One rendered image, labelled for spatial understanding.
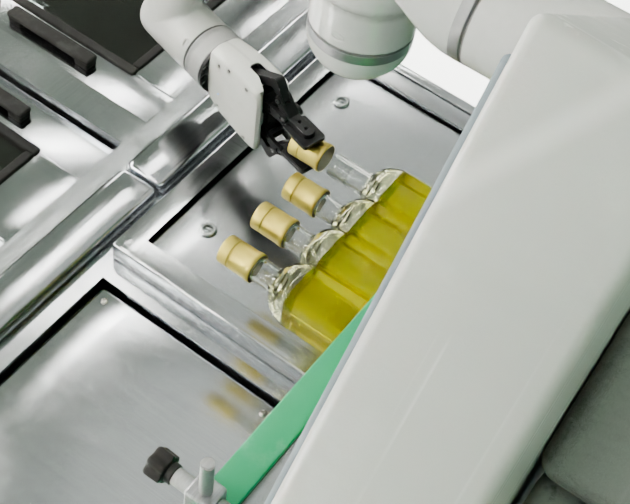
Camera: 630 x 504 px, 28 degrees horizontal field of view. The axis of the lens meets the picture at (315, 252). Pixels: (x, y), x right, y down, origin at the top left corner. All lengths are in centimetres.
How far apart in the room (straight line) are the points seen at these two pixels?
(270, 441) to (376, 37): 35
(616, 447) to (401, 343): 5
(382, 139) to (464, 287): 145
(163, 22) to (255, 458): 66
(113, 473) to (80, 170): 43
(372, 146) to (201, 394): 42
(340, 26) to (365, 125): 62
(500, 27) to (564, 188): 78
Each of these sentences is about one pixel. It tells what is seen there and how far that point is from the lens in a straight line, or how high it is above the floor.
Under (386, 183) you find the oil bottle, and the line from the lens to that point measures 140.
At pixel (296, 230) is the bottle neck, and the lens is 136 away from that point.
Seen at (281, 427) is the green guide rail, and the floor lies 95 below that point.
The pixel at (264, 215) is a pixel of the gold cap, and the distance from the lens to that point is 136.
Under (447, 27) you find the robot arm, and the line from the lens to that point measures 99.
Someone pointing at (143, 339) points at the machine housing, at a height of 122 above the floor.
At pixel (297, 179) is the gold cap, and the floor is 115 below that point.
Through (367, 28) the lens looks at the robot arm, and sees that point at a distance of 105.
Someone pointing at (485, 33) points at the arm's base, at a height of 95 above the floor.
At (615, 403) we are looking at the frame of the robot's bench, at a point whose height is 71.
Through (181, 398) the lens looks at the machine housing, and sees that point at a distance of 144.
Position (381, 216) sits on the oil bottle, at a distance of 137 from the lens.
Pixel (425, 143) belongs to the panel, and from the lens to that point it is 165.
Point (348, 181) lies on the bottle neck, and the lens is 142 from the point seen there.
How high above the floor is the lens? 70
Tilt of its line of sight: 16 degrees up
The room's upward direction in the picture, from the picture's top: 57 degrees counter-clockwise
